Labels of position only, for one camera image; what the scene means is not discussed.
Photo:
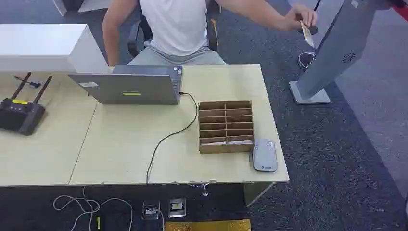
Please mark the person's left hand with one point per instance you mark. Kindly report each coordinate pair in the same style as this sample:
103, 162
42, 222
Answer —
294, 19

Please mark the pale printed card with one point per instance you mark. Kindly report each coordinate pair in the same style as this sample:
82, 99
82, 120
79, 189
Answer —
308, 35

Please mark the round black stand base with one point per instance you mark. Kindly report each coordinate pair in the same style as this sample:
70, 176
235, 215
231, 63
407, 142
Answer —
306, 60

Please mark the grey kiosk stand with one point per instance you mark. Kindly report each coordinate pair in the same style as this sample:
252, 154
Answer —
338, 41

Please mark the person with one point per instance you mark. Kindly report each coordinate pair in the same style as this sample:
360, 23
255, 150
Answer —
175, 28

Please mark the white card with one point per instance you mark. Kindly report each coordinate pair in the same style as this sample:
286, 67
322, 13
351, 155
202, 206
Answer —
239, 142
213, 143

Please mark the wooden card box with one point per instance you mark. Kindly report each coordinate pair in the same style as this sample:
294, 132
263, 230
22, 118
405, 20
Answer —
226, 148

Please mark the black office chair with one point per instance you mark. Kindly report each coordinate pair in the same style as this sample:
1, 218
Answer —
137, 35

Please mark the grey laptop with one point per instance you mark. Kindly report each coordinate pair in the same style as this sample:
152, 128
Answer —
134, 89

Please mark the pale desk leg panel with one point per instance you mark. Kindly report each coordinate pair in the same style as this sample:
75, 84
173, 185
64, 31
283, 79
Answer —
255, 191

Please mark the metal desk clamp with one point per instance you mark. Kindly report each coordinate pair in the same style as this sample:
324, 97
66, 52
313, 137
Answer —
201, 187

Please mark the metal floor socket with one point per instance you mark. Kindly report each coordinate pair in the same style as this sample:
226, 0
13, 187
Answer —
177, 207
151, 210

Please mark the gold floor plate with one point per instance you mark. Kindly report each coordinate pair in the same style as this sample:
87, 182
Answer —
207, 225

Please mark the white cabinet box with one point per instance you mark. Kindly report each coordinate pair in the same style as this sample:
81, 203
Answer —
38, 44

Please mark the small black adapter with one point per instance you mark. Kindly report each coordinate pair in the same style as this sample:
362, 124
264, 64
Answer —
32, 84

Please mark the black router with antennas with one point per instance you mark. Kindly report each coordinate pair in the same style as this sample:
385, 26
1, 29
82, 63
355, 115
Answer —
20, 116

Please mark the white table frame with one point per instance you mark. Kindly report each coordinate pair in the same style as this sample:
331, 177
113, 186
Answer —
86, 4

